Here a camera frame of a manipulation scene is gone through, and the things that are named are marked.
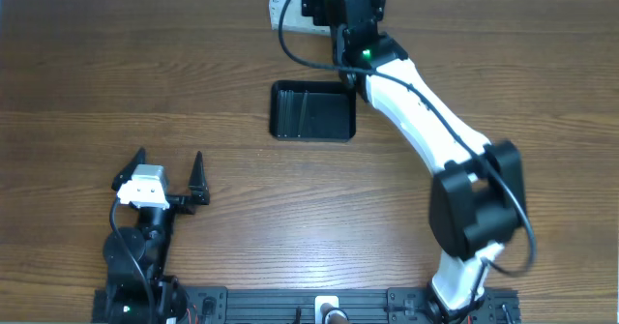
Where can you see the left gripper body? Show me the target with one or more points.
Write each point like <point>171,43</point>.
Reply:
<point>183,205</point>

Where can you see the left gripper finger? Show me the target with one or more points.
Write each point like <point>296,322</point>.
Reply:
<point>129,171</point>
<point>199,184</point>

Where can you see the clear test tube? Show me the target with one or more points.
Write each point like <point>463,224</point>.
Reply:
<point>285,113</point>
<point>303,113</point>

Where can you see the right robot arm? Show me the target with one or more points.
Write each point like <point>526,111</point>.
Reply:
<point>425,121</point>

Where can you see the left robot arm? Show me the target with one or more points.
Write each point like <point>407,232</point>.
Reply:
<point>123,254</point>

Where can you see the black tray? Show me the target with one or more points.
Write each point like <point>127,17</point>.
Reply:
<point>329,116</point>

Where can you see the white test tube rack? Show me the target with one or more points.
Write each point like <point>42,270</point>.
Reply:
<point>290,19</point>

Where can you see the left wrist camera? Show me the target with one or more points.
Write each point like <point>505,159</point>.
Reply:
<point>143,187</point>

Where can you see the mounting rail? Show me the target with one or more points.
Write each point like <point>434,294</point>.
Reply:
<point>271,307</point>

